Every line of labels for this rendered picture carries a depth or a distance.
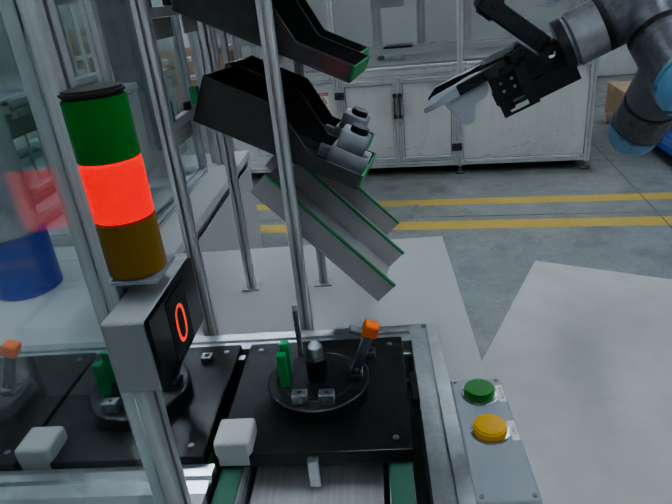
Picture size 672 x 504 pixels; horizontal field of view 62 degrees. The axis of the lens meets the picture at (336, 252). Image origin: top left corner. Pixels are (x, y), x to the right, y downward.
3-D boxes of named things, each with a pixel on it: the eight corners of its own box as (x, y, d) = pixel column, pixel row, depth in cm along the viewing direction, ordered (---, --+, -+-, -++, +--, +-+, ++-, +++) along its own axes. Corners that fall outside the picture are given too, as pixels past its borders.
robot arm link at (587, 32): (595, 0, 72) (584, -2, 79) (559, 19, 73) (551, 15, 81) (616, 54, 74) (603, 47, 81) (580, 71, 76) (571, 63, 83)
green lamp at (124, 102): (149, 147, 48) (135, 88, 46) (127, 163, 43) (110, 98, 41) (93, 151, 48) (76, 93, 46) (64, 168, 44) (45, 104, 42)
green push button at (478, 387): (491, 388, 77) (491, 377, 77) (497, 408, 74) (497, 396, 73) (461, 390, 78) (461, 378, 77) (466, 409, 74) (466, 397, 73)
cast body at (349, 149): (366, 168, 95) (381, 130, 92) (362, 177, 91) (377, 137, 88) (320, 150, 95) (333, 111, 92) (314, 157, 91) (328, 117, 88)
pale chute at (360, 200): (385, 235, 120) (400, 222, 118) (376, 263, 108) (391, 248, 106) (285, 147, 116) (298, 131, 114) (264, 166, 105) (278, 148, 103)
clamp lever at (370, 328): (362, 366, 77) (379, 321, 74) (362, 375, 76) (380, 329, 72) (337, 359, 77) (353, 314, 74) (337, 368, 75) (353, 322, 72)
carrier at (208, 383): (243, 354, 91) (230, 286, 86) (205, 469, 69) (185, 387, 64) (100, 362, 93) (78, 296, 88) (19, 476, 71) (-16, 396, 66)
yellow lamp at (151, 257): (174, 253, 52) (162, 203, 50) (156, 279, 47) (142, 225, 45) (122, 257, 52) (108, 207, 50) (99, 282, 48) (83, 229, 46)
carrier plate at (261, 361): (402, 346, 89) (401, 335, 88) (414, 461, 67) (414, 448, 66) (252, 354, 91) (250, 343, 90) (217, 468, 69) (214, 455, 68)
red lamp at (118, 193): (162, 202, 50) (149, 148, 48) (142, 224, 45) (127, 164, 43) (108, 206, 50) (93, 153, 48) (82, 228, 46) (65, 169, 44)
